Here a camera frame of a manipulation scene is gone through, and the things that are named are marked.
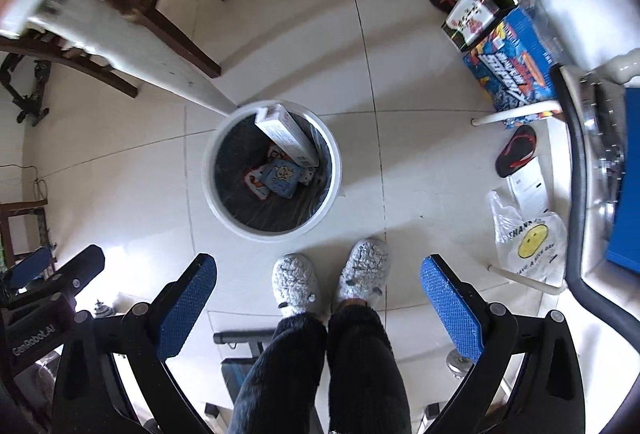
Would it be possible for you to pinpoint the smiley plastic bag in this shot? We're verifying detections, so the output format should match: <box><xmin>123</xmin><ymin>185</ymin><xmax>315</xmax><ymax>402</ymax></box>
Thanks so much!
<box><xmin>488</xmin><ymin>190</ymin><xmax>569</xmax><ymax>281</ymax></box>

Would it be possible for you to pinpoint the grey fluffy left slipper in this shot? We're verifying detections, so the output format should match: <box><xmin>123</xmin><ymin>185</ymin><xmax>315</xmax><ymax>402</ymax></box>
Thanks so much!
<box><xmin>271</xmin><ymin>253</ymin><xmax>321</xmax><ymax>317</ymax></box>

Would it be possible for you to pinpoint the grey fluffy slipper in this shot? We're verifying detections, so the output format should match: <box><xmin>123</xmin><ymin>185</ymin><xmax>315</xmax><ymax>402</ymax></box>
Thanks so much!
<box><xmin>271</xmin><ymin>253</ymin><xmax>321</xmax><ymax>317</ymax></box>
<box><xmin>333</xmin><ymin>238</ymin><xmax>391</xmax><ymax>313</ymax></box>

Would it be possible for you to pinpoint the person's leg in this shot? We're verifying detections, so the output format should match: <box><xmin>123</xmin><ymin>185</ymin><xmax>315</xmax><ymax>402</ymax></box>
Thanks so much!
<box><xmin>229</xmin><ymin>311</ymin><xmax>329</xmax><ymax>434</ymax></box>
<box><xmin>326</xmin><ymin>303</ymin><xmax>402</xmax><ymax>434</ymax></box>

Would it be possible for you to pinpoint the person's right leg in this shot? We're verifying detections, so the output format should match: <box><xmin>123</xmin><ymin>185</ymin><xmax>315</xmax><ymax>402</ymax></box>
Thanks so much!
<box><xmin>326</xmin><ymin>303</ymin><xmax>402</xmax><ymax>434</ymax></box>

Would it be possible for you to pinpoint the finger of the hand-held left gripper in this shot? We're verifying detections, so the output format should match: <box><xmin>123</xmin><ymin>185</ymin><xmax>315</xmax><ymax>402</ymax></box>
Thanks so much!
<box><xmin>7</xmin><ymin>247</ymin><xmax>55</xmax><ymax>289</ymax></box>
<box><xmin>47</xmin><ymin>244</ymin><xmax>106</xmax><ymax>312</ymax></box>

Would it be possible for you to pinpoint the black curved hose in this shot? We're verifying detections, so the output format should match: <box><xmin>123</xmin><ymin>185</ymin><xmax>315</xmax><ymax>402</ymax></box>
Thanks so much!
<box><xmin>549</xmin><ymin>64</ymin><xmax>640</xmax><ymax>332</ymax></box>

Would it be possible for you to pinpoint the black metal stand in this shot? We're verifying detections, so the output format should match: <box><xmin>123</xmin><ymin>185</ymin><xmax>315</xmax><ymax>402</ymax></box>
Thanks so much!
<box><xmin>0</xmin><ymin>52</ymin><xmax>54</xmax><ymax>128</ymax></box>

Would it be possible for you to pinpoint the red and white packet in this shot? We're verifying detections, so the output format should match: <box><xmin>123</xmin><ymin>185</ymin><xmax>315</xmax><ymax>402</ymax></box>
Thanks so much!
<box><xmin>243</xmin><ymin>166</ymin><xmax>271</xmax><ymax>200</ymax></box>

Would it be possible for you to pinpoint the blue panel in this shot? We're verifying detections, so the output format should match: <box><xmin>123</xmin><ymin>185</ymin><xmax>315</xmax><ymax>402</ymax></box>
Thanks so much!
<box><xmin>604</xmin><ymin>85</ymin><xmax>640</xmax><ymax>275</ymax></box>

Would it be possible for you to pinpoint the blue star snack packet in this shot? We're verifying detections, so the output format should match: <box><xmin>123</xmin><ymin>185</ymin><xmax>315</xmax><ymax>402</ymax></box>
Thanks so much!
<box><xmin>262</xmin><ymin>158</ymin><xmax>303</xmax><ymax>199</ymax></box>

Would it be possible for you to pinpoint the blue printed cardboard box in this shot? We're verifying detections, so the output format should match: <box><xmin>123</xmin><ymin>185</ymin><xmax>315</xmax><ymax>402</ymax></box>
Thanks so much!
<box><xmin>462</xmin><ymin>6</ymin><xmax>567</xmax><ymax>131</ymax></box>

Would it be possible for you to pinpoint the person's left leg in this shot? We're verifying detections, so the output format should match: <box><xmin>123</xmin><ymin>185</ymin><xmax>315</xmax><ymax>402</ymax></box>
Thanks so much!
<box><xmin>229</xmin><ymin>311</ymin><xmax>329</xmax><ymax>434</ymax></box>

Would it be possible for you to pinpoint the black bin liner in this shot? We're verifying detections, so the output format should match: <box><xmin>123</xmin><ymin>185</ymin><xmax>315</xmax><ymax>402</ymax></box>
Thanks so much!
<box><xmin>214</xmin><ymin>111</ymin><xmax>333</xmax><ymax>232</ymax></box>

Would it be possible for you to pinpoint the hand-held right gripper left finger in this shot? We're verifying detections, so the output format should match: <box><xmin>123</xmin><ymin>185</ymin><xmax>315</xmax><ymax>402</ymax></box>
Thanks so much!
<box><xmin>51</xmin><ymin>253</ymin><xmax>218</xmax><ymax>434</ymax></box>

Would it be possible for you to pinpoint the brown wooden shelf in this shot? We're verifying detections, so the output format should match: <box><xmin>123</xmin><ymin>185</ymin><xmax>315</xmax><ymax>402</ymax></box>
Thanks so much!
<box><xmin>0</xmin><ymin>200</ymin><xmax>52</xmax><ymax>267</ymax></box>

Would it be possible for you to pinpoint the white round trash bin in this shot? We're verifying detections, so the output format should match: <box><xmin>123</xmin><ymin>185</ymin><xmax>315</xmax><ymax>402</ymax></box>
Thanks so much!
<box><xmin>201</xmin><ymin>101</ymin><xmax>345</xmax><ymax>243</ymax></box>

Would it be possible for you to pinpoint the thin floor cable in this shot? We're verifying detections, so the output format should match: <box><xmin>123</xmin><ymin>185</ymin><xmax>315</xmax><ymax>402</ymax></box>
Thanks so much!
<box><xmin>0</xmin><ymin>163</ymin><xmax>49</xmax><ymax>211</ymax></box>

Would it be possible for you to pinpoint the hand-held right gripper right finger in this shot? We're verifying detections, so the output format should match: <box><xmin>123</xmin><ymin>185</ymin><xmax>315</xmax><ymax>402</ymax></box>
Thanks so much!
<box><xmin>420</xmin><ymin>254</ymin><xmax>587</xmax><ymax>434</ymax></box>

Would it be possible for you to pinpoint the dark wooden chair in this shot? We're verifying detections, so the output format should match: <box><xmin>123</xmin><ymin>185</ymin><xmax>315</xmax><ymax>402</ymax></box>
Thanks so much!
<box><xmin>0</xmin><ymin>0</ymin><xmax>234</xmax><ymax>98</ymax></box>

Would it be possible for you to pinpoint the white rack tube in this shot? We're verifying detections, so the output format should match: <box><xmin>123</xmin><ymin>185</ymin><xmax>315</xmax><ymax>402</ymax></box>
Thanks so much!
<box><xmin>486</xmin><ymin>263</ymin><xmax>567</xmax><ymax>298</ymax></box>
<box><xmin>469</xmin><ymin>99</ymin><xmax>564</xmax><ymax>128</ymax></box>

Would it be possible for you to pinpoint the grey fluffy right slipper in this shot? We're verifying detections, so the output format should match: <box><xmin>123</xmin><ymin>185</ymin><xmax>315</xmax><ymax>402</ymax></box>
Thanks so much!
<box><xmin>333</xmin><ymin>238</ymin><xmax>391</xmax><ymax>313</ymax></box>

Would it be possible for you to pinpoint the white table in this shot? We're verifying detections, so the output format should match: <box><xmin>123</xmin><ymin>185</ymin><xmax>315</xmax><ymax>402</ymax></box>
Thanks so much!
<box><xmin>0</xmin><ymin>0</ymin><xmax>241</xmax><ymax>117</ymax></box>

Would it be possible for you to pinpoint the long white carton box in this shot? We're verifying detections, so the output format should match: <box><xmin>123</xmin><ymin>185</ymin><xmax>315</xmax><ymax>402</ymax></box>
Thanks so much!
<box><xmin>254</xmin><ymin>104</ymin><xmax>321</xmax><ymax>167</ymax></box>

